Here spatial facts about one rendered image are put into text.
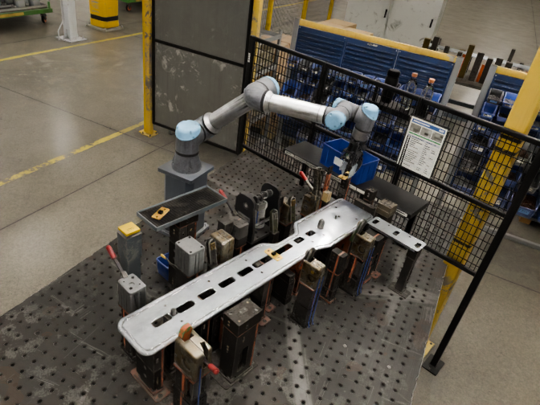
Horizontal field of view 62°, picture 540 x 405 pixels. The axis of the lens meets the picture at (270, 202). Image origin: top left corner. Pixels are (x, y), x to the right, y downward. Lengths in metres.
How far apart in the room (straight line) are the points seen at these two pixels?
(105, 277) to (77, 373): 0.52
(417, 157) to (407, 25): 6.22
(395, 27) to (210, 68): 4.85
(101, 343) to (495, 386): 2.34
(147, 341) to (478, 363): 2.32
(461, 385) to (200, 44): 3.52
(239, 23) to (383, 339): 3.02
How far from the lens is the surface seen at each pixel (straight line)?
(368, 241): 2.11
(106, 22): 9.57
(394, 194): 2.58
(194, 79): 4.64
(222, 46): 4.39
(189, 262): 1.76
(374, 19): 8.78
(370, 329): 2.19
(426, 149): 2.54
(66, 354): 1.99
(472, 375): 3.25
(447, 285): 2.83
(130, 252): 1.81
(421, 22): 8.62
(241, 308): 1.66
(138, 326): 1.64
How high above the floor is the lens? 2.22
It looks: 32 degrees down
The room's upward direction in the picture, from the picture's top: 9 degrees clockwise
